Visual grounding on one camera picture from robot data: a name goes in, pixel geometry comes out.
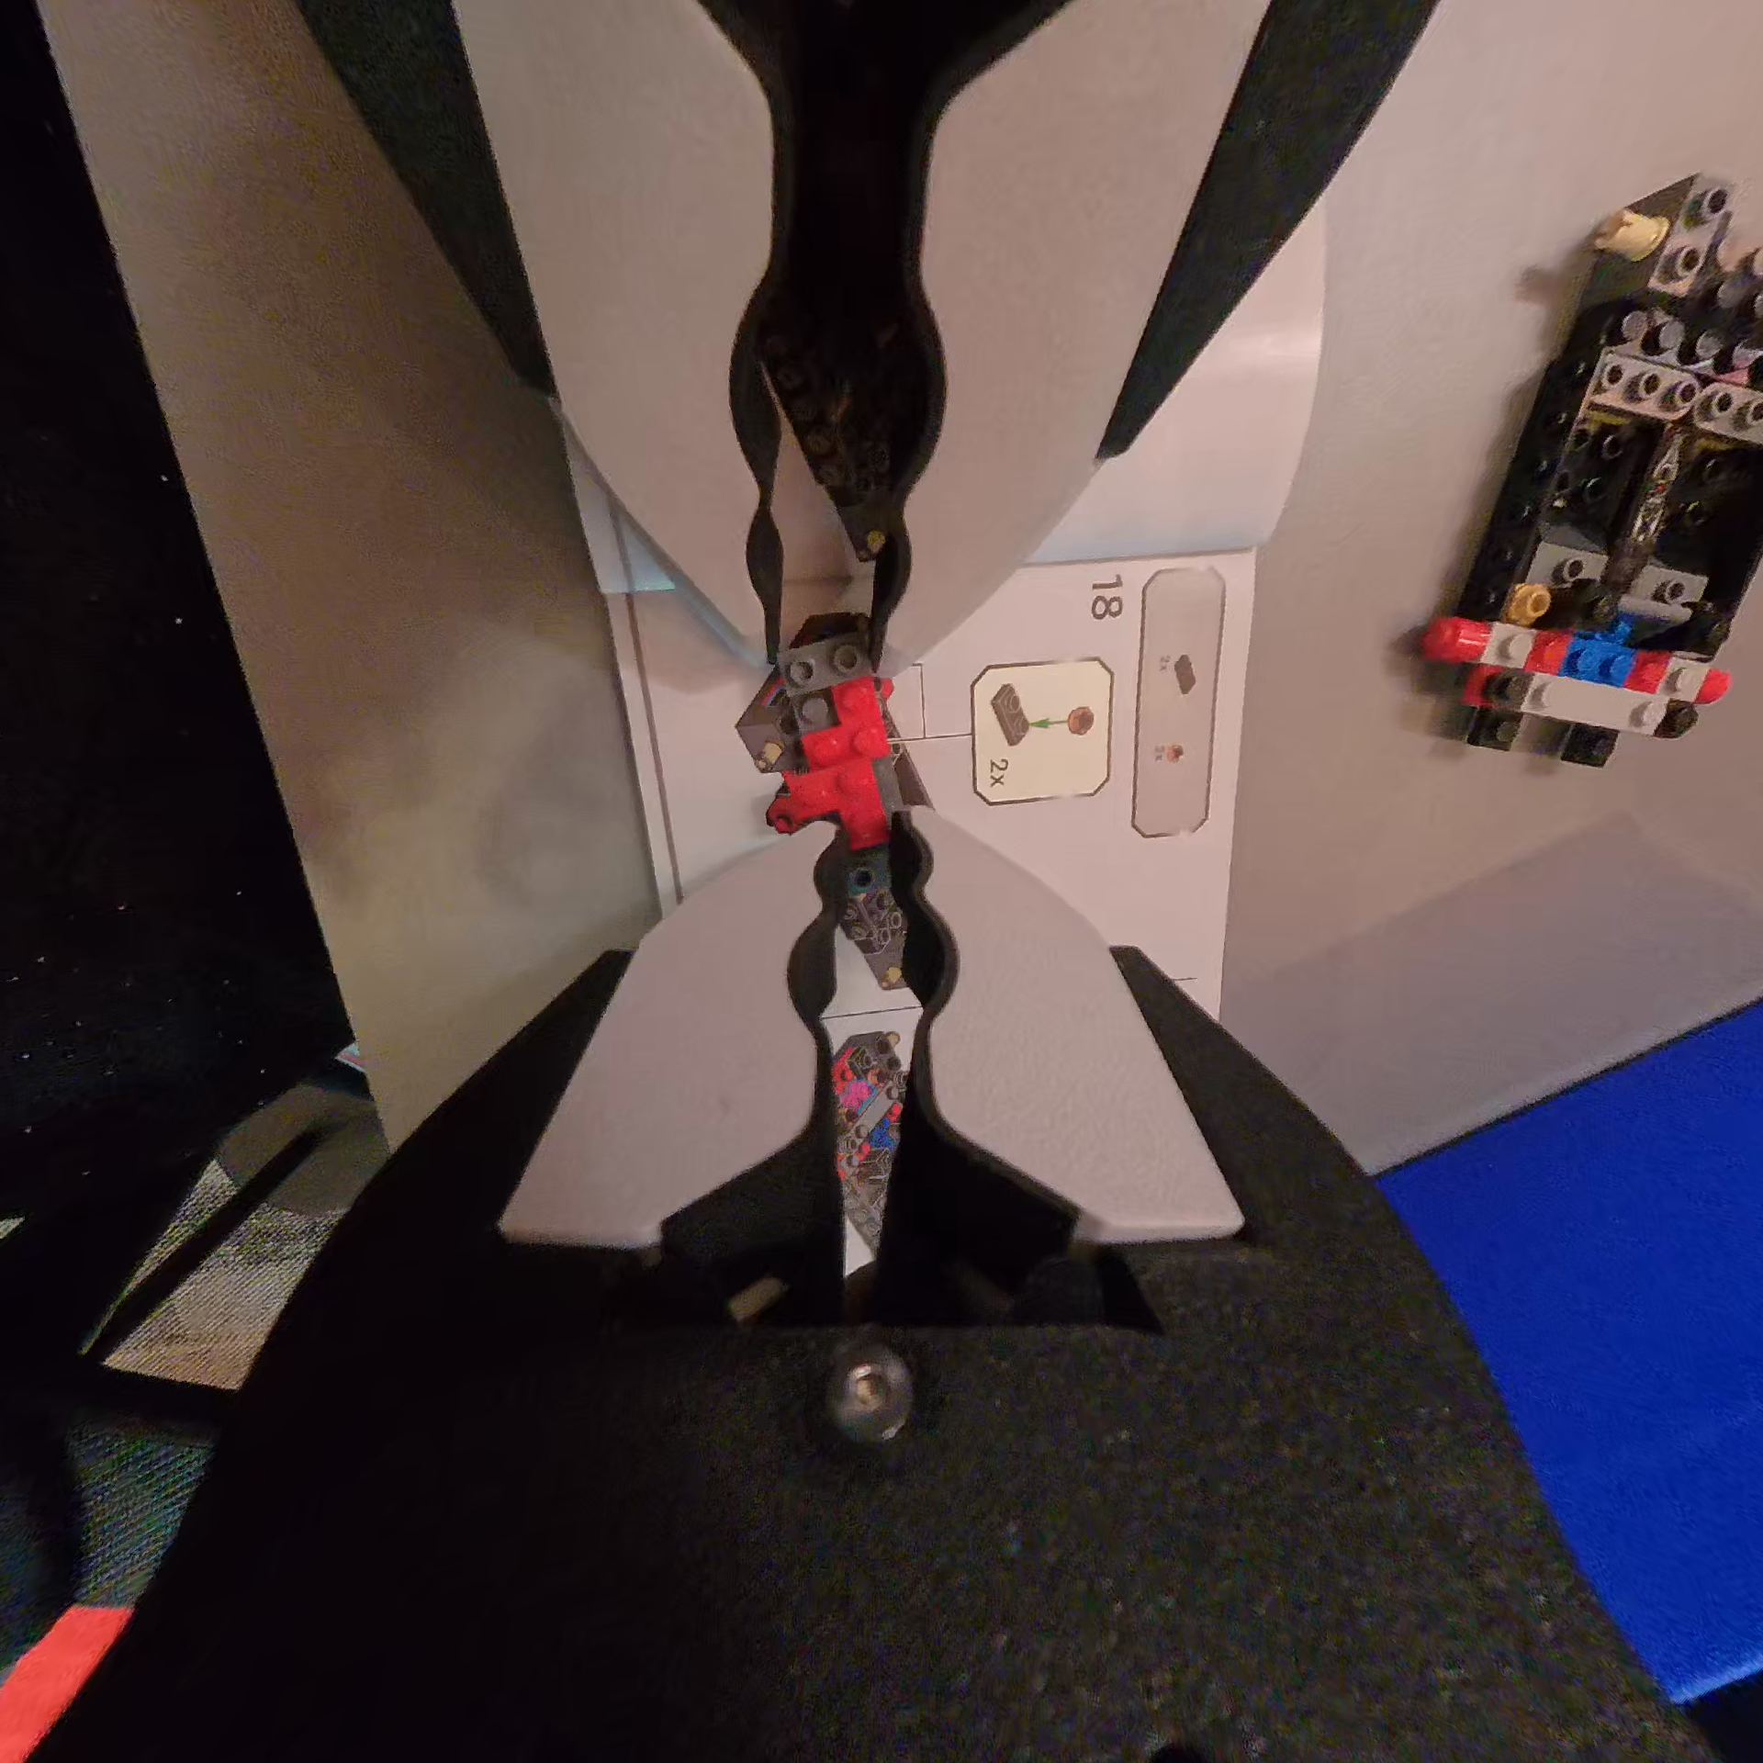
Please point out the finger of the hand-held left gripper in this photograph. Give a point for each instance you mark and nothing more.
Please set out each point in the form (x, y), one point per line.
(1073, 275)
(619, 275)

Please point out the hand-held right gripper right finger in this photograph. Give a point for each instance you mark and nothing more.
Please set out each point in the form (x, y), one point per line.
(1060, 1073)

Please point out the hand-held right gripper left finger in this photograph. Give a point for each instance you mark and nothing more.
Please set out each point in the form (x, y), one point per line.
(688, 1073)

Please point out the dark grey lego assembly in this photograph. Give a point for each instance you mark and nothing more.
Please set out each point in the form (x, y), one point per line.
(840, 743)

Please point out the lego instruction booklet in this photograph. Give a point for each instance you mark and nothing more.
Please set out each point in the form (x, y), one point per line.
(1032, 605)

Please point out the black lego car chassis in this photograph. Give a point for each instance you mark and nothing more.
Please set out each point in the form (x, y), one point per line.
(1556, 482)

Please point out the blue plastic bin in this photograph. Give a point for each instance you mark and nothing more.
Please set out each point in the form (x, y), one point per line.
(1625, 1309)

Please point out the person's black printed clothing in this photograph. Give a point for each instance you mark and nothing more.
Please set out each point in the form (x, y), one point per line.
(111, 688)

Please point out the red strip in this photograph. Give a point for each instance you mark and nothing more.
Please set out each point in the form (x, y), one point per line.
(55, 1688)

